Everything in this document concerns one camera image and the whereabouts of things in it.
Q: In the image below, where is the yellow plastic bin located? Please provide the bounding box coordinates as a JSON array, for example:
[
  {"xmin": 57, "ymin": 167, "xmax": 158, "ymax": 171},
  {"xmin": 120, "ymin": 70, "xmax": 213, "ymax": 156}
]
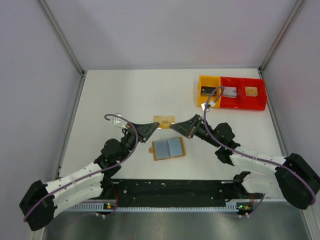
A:
[{"xmin": 197, "ymin": 75, "xmax": 221, "ymax": 107}]

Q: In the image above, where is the gold credit card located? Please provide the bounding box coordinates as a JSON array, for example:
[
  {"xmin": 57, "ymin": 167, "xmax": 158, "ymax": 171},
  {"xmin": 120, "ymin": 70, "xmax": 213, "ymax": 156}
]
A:
[{"xmin": 153, "ymin": 115, "xmax": 175, "ymax": 129}]

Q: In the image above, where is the red plastic bin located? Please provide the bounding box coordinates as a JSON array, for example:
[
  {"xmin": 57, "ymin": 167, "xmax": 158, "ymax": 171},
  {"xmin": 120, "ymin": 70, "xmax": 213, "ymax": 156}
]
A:
[
  {"xmin": 241, "ymin": 78, "xmax": 268, "ymax": 111},
  {"xmin": 220, "ymin": 76, "xmax": 244, "ymax": 109}
]

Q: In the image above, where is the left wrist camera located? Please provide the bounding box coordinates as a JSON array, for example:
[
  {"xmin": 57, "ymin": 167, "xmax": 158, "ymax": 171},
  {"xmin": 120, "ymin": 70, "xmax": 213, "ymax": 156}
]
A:
[{"xmin": 113, "ymin": 113, "xmax": 126, "ymax": 128}]

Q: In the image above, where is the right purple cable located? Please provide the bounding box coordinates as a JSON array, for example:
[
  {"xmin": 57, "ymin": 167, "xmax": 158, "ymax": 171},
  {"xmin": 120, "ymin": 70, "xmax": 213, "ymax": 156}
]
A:
[{"xmin": 202, "ymin": 85, "xmax": 316, "ymax": 206}]

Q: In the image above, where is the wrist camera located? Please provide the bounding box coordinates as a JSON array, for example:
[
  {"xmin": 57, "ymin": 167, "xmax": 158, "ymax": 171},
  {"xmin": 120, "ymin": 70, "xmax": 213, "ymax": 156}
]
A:
[
  {"xmin": 200, "ymin": 100, "xmax": 216, "ymax": 112},
  {"xmin": 113, "ymin": 113, "xmax": 126, "ymax": 128}
]

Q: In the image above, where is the middle red plastic bin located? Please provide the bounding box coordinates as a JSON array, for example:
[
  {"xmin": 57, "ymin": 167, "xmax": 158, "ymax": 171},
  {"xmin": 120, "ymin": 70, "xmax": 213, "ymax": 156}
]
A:
[{"xmin": 220, "ymin": 76, "xmax": 244, "ymax": 109}]

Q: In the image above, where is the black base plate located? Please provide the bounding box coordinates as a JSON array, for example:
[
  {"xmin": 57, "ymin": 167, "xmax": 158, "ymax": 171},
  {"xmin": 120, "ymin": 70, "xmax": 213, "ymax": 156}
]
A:
[{"xmin": 101, "ymin": 179, "xmax": 251, "ymax": 208}]

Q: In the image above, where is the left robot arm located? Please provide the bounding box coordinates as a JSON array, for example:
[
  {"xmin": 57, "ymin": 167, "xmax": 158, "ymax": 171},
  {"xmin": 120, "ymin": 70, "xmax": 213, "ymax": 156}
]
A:
[{"xmin": 19, "ymin": 122, "xmax": 160, "ymax": 232}]

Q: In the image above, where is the purple cable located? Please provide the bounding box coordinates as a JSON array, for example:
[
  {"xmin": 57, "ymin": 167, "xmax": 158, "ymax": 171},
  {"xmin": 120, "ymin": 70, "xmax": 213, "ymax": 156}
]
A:
[
  {"xmin": 22, "ymin": 113, "xmax": 139, "ymax": 223},
  {"xmin": 202, "ymin": 85, "xmax": 316, "ymax": 206}
]

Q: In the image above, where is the right red plastic bin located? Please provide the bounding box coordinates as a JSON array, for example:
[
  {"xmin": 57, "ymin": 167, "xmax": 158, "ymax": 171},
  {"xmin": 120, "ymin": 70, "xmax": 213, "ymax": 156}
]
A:
[{"xmin": 241, "ymin": 78, "xmax": 268, "ymax": 111}]

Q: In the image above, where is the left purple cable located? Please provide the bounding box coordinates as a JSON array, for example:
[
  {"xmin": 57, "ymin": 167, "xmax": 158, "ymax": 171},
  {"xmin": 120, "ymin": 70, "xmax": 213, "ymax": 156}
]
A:
[{"xmin": 22, "ymin": 113, "xmax": 139, "ymax": 223}]

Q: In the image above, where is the black card in bin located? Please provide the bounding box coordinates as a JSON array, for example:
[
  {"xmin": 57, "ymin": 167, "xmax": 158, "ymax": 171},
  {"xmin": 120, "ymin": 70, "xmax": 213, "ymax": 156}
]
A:
[{"xmin": 200, "ymin": 86, "xmax": 216, "ymax": 96}]

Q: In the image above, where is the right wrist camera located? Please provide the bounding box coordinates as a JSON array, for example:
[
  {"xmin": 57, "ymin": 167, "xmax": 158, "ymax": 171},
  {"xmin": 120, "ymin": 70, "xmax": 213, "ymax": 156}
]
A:
[{"xmin": 200, "ymin": 100, "xmax": 216, "ymax": 112}]

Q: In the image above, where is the grey slotted cable duct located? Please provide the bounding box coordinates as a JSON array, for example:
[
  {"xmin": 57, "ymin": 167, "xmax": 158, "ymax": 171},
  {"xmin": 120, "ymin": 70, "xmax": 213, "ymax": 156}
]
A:
[{"xmin": 67, "ymin": 202, "xmax": 252, "ymax": 213}]

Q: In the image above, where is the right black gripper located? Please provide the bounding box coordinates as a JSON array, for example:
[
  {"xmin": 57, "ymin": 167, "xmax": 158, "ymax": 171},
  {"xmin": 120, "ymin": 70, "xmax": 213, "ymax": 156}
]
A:
[{"xmin": 170, "ymin": 114, "xmax": 222, "ymax": 148}]

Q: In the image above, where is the yellow leather card holder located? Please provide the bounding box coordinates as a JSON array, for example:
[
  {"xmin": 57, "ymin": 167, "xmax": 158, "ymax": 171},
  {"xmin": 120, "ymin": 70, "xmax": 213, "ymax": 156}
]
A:
[{"xmin": 149, "ymin": 137, "xmax": 186, "ymax": 161}]

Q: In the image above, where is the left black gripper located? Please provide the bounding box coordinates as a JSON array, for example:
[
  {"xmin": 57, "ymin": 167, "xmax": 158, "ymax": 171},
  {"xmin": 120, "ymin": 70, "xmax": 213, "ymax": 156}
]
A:
[{"xmin": 118, "ymin": 121, "xmax": 160, "ymax": 162}]

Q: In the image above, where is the aluminium frame rail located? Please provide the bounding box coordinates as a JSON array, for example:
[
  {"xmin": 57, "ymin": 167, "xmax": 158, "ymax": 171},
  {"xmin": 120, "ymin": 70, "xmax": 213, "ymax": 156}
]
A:
[{"xmin": 39, "ymin": 181, "xmax": 314, "ymax": 201}]

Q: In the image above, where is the silver card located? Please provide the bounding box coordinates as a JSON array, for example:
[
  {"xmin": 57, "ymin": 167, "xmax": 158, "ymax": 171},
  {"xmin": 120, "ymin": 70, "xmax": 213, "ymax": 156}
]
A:
[{"xmin": 223, "ymin": 86, "xmax": 238, "ymax": 98}]

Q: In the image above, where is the gold card in bin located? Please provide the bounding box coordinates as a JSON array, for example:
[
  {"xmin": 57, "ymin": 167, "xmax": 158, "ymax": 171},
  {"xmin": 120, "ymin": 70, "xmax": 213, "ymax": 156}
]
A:
[{"xmin": 245, "ymin": 86, "xmax": 259, "ymax": 97}]

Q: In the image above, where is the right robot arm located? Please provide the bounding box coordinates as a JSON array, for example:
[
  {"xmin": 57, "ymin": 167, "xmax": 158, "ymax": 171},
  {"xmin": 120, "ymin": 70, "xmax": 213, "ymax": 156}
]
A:
[{"xmin": 169, "ymin": 114, "xmax": 320, "ymax": 210}]

